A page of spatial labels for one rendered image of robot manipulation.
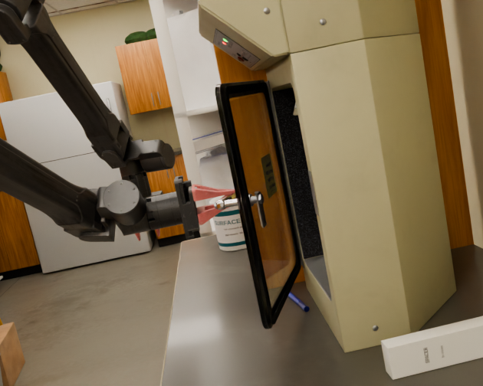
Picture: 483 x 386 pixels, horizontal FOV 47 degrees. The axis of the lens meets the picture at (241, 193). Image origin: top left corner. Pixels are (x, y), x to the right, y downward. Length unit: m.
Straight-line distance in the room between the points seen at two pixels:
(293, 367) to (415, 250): 0.27
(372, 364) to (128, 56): 5.44
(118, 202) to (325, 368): 0.41
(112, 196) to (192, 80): 1.40
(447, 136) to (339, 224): 0.51
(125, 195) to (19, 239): 5.41
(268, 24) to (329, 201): 0.27
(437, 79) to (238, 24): 0.59
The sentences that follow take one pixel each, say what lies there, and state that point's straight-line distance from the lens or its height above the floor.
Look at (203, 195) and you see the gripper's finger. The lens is 0.93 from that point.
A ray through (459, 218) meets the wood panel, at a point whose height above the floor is 1.01.
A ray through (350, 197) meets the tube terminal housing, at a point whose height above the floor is 1.18.
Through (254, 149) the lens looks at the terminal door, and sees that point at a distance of 0.97.
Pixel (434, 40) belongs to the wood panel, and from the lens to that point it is 1.29.
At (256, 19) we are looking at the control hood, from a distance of 0.83.
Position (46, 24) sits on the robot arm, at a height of 1.55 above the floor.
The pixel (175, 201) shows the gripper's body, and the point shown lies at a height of 1.22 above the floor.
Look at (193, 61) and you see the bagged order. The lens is 2.24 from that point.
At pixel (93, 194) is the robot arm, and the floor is 1.26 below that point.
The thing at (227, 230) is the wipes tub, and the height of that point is 1.00.
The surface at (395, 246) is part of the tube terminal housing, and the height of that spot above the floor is 1.09.
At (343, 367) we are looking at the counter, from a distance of 0.89.
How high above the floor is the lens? 1.36
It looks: 9 degrees down
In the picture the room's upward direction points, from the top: 12 degrees counter-clockwise
